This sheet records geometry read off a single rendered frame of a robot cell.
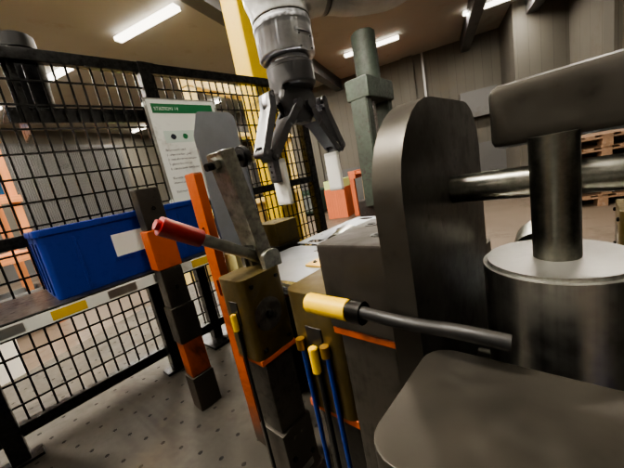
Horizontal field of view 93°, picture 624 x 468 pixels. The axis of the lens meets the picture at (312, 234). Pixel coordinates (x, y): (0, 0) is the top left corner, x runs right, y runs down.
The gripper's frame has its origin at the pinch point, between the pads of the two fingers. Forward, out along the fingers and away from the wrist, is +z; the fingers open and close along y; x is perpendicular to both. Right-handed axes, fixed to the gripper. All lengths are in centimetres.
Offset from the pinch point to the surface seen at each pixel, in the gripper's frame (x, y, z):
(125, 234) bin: 35.3, -20.1, 2.0
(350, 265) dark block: -24.1, -24.9, 2.9
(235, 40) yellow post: 63, 43, -57
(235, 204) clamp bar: -0.5, -16.2, -0.8
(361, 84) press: 211, 386, -115
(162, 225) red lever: -0.7, -26.0, -0.6
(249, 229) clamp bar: -1.5, -15.7, 2.8
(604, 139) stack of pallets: -53, 505, 28
